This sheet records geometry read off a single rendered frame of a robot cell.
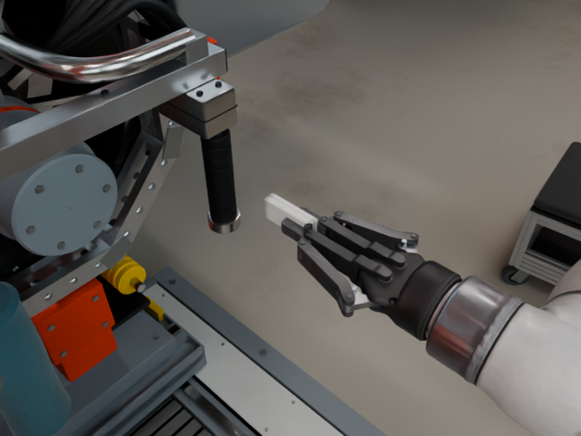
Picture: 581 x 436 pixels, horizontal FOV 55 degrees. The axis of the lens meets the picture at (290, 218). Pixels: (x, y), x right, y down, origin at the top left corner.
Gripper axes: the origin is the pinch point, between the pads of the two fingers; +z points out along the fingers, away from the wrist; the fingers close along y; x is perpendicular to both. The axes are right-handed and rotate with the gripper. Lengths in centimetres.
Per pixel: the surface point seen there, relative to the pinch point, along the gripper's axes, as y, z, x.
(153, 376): -4, 38, -68
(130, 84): -8.3, 14.7, 15.1
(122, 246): -5.7, 32.3, -21.9
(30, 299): -21.7, 32.6, -21.4
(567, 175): 104, -8, -49
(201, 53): 0.6, 13.6, 15.7
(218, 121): -0.6, 10.5, 8.8
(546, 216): 89, -9, -53
